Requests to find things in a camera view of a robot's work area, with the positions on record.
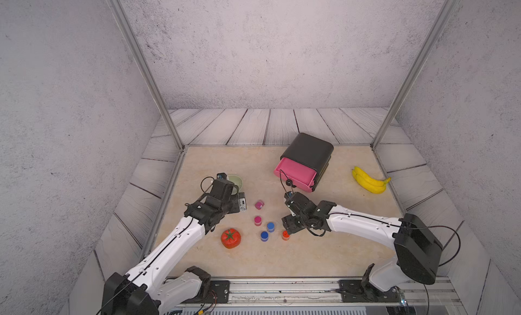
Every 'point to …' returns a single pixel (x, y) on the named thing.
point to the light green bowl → (237, 180)
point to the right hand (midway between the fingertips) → (291, 222)
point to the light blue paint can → (271, 227)
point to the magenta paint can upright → (258, 220)
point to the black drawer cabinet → (311, 153)
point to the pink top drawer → (302, 176)
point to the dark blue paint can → (264, 236)
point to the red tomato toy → (230, 238)
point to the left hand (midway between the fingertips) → (238, 199)
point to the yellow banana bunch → (369, 183)
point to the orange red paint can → (285, 235)
